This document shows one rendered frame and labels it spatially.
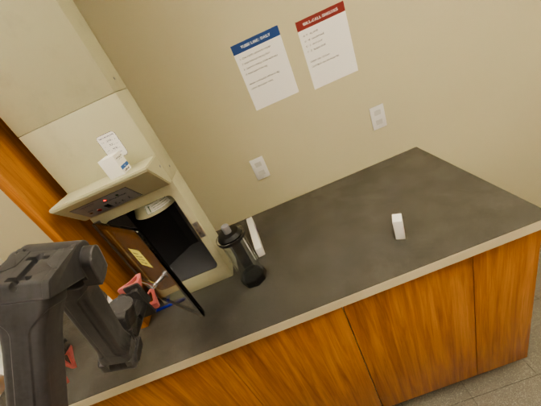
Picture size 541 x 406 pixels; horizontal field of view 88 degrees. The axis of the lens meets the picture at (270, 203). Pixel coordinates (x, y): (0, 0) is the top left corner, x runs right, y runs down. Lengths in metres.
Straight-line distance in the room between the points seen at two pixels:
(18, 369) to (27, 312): 0.07
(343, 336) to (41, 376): 0.90
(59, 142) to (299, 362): 1.09
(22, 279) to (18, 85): 0.69
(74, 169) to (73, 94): 0.23
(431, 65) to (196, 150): 1.16
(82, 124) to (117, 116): 0.10
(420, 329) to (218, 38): 1.38
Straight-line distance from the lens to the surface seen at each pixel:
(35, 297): 0.45
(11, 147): 1.16
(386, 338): 1.25
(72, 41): 0.98
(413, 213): 1.19
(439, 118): 1.71
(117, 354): 0.77
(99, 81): 0.97
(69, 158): 1.07
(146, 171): 0.88
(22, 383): 0.49
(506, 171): 2.14
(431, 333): 1.34
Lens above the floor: 1.68
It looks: 28 degrees down
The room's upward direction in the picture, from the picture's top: 25 degrees counter-clockwise
